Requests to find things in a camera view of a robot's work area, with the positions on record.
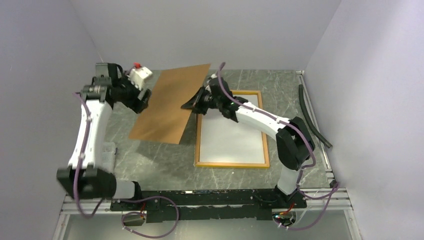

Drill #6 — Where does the black corrugated hose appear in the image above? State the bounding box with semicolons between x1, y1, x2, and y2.
298;83;333;149

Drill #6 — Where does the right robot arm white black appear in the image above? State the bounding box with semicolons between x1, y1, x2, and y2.
181;74;315;208

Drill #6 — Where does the yellow picture frame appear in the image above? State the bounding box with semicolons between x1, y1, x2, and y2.
194;90;271;169

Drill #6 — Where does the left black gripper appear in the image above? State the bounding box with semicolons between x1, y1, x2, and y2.
113;71;152;114

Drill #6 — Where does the aluminium extrusion rail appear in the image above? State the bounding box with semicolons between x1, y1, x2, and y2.
80;188;352;214

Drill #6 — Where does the brown backing board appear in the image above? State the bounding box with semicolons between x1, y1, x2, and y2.
128;63;211;144

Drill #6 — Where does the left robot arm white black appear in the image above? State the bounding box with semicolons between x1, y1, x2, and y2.
56;62;153;210

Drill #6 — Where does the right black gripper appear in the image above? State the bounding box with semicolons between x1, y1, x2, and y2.
181;85;222;115

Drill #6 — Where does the clear plastic screw box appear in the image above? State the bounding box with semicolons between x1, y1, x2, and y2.
99;142;117;173

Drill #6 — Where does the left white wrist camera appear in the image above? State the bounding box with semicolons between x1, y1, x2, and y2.
127;62;153;92

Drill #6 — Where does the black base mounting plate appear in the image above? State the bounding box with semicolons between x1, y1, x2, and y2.
110;188;307;223

